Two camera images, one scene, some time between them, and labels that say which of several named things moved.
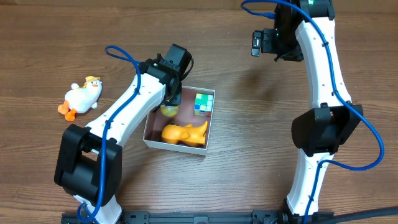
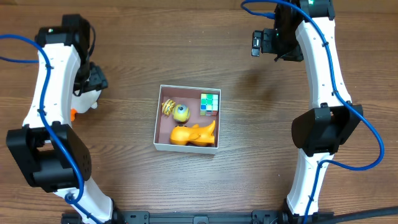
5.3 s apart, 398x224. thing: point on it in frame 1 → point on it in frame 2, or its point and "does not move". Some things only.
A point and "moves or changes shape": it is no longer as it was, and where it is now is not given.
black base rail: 256,217 does not move
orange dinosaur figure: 189,135 moves or changes shape
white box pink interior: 156,121 moves or changes shape
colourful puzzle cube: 203,104 moves or changes shape
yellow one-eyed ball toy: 170,111 → 181,113
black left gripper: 173,98 → 97,78
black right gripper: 268,45 does not move
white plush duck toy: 81,99 does not move
